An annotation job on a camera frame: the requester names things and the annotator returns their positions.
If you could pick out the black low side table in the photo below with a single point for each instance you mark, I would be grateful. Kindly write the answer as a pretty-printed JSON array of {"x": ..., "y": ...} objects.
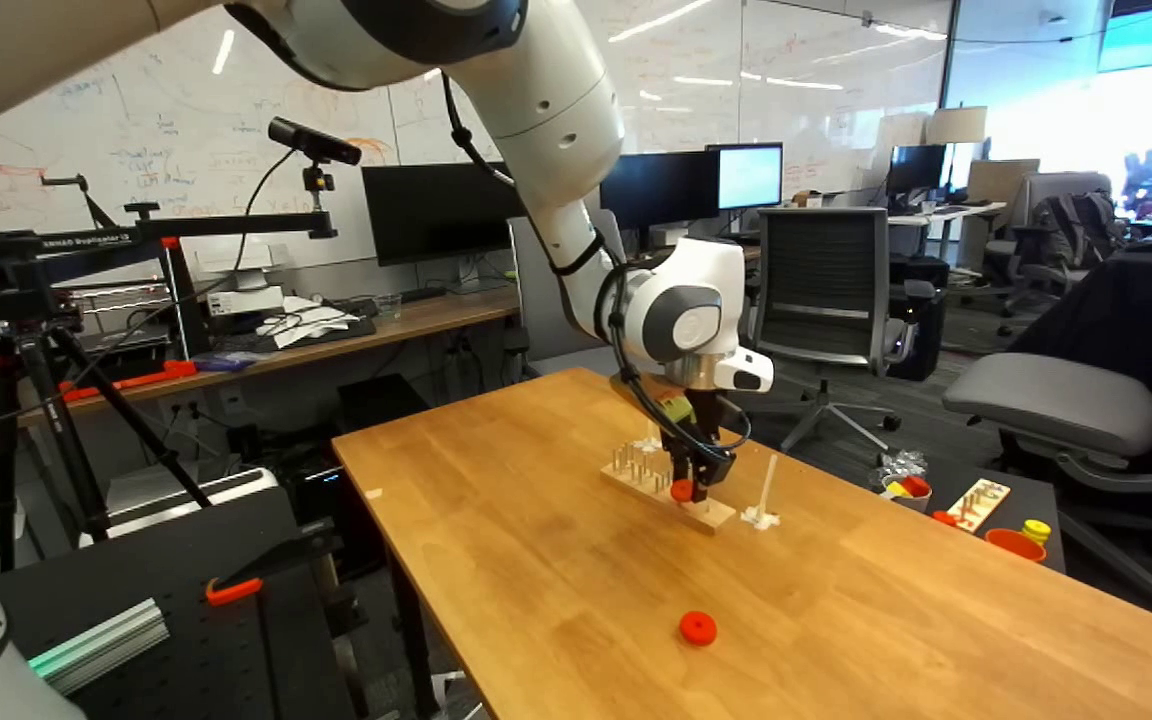
[{"x": 1004, "y": 509}]

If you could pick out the black mesh office chair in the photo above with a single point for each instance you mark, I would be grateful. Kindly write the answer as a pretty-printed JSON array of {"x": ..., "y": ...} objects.
[{"x": 825, "y": 302}]

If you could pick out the wooden ruler board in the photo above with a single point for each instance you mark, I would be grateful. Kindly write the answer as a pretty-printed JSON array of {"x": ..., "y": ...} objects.
[{"x": 979, "y": 503}]

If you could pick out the black camera on boom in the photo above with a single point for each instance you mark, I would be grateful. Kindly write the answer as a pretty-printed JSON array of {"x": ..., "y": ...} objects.
[{"x": 310, "y": 143}]

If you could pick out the wooden peg board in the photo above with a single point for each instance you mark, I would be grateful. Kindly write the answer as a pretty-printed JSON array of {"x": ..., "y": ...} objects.
[{"x": 644, "y": 469}]

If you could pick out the clear acrylic stand right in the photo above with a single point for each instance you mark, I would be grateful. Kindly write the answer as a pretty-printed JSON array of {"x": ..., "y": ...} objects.
[{"x": 757, "y": 513}]

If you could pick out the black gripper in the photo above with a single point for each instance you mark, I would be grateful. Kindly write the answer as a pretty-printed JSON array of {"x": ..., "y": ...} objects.
[{"x": 694, "y": 432}]

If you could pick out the orange spool disk on table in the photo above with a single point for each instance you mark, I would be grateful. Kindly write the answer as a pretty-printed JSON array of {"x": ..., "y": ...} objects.
[{"x": 698, "y": 631}]

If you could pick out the black computer monitor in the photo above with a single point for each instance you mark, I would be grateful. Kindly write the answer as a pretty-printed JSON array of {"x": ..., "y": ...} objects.
[{"x": 438, "y": 209}]

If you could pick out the grey office chair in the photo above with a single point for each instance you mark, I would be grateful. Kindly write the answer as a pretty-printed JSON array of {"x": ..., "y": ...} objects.
[{"x": 1073, "y": 404}]

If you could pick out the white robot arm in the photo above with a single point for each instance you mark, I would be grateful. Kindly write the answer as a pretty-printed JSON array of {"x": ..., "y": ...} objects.
[{"x": 549, "y": 106}]

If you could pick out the black camera tripod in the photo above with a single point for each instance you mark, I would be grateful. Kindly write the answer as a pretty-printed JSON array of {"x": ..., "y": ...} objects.
[{"x": 35, "y": 343}]

